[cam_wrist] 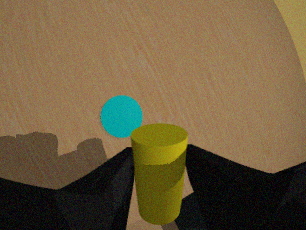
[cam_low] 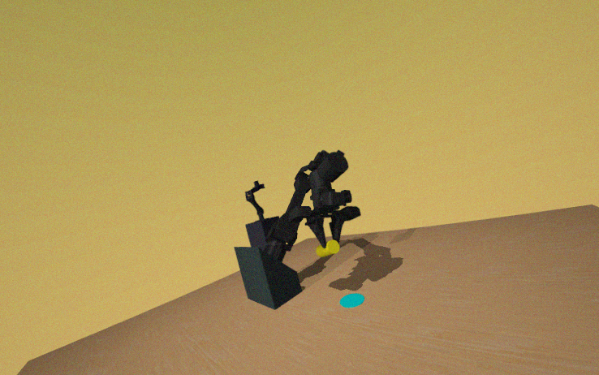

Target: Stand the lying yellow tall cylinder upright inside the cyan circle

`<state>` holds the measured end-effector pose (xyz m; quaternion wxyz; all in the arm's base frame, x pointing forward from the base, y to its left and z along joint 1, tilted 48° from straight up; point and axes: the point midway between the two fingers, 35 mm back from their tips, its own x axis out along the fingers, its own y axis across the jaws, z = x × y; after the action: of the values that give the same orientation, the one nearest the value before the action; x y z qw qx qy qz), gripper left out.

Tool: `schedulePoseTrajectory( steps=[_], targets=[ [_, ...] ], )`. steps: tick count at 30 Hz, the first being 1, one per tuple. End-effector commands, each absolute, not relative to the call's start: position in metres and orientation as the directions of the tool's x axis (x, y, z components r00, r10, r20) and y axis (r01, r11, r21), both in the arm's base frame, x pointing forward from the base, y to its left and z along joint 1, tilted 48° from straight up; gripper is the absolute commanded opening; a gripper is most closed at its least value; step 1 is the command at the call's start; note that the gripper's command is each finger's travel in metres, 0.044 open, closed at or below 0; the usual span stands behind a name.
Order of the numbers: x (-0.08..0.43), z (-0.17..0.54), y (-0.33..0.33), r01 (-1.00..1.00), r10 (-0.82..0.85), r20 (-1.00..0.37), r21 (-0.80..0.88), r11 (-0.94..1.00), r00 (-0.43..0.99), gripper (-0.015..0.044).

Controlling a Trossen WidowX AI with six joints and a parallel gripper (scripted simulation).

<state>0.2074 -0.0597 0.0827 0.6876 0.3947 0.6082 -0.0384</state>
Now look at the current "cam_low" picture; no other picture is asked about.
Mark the cyan flat circle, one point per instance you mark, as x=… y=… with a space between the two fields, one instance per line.
x=351 y=300

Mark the yellow cylinder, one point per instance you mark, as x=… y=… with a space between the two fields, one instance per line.
x=332 y=247

